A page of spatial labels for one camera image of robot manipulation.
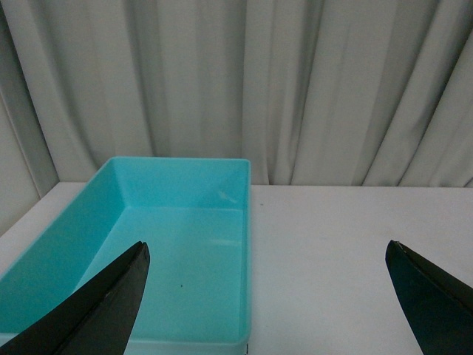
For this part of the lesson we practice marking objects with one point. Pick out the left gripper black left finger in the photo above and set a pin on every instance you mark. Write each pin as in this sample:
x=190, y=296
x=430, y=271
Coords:
x=96, y=319

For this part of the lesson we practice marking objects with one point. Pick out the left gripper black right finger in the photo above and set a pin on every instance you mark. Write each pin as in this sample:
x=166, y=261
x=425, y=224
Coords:
x=437, y=305

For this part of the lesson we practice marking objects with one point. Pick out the grey pleated curtain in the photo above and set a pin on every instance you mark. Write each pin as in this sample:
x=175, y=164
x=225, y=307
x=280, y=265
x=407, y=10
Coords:
x=314, y=93

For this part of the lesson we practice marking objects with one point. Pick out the turquoise plastic storage bin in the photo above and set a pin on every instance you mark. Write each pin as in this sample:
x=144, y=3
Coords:
x=194, y=215

